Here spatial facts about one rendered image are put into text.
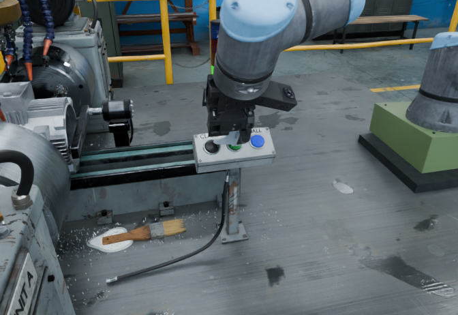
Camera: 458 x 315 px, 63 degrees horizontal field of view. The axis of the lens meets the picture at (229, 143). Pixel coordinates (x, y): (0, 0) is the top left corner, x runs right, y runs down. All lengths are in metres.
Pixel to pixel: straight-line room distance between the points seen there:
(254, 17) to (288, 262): 0.60
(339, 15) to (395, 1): 6.18
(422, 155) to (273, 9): 0.87
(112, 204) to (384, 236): 0.70
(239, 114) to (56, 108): 0.48
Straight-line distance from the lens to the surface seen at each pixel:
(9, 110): 0.97
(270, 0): 0.48
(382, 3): 6.62
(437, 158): 1.27
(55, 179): 0.73
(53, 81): 1.20
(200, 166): 0.78
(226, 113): 0.64
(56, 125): 0.93
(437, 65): 1.25
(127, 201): 1.04
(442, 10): 7.94
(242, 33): 0.48
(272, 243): 0.95
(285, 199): 1.08
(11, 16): 0.91
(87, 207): 1.05
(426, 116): 1.27
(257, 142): 0.80
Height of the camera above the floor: 1.45
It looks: 29 degrees down
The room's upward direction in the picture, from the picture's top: straight up
